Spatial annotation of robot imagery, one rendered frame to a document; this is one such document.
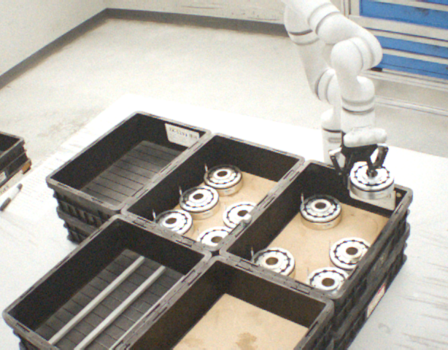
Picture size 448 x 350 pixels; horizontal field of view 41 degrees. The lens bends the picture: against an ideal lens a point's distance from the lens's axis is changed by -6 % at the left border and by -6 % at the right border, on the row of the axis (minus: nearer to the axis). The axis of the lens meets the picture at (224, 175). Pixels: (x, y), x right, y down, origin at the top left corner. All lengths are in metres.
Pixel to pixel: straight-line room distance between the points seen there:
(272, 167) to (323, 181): 0.16
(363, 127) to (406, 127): 2.19
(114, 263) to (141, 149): 0.50
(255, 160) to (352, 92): 0.53
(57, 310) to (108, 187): 0.47
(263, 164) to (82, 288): 0.59
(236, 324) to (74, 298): 0.40
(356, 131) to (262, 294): 0.39
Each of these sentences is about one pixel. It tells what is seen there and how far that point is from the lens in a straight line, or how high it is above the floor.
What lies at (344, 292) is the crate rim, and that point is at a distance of 1.28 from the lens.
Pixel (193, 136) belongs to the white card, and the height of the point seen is 0.90.
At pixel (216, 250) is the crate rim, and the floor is 0.93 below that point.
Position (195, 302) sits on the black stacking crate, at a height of 0.88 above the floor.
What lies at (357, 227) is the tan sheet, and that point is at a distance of 1.57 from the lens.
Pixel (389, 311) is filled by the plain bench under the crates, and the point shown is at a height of 0.70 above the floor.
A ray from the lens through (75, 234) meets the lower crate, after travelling 1.84.
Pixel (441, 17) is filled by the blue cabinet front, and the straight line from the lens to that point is 3.19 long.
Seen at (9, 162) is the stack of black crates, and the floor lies 0.54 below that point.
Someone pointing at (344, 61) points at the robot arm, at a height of 1.32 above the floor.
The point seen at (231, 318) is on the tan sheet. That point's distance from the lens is 1.38.
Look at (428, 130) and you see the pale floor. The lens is 3.49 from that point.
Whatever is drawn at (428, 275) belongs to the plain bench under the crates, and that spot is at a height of 0.70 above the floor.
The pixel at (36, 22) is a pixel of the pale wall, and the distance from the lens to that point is 4.96.
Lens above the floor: 1.86
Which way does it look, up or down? 36 degrees down
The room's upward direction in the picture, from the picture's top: 9 degrees counter-clockwise
